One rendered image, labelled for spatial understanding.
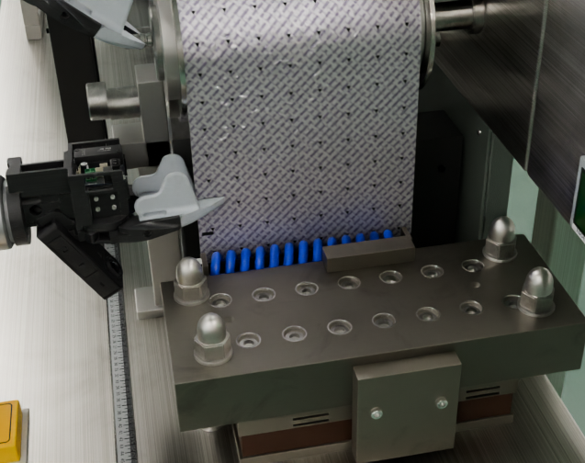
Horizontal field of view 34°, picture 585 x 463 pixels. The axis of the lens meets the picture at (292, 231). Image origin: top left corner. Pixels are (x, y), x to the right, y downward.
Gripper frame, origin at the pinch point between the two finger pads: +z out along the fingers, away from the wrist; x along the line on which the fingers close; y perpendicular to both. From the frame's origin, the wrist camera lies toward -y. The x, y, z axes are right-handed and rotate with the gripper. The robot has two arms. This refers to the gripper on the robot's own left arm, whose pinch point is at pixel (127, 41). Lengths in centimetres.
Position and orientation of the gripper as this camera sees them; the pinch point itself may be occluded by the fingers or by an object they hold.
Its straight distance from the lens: 96.6
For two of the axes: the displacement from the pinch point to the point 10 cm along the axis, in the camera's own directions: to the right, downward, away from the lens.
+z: 7.7, 4.4, 4.6
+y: 6.1, -7.2, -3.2
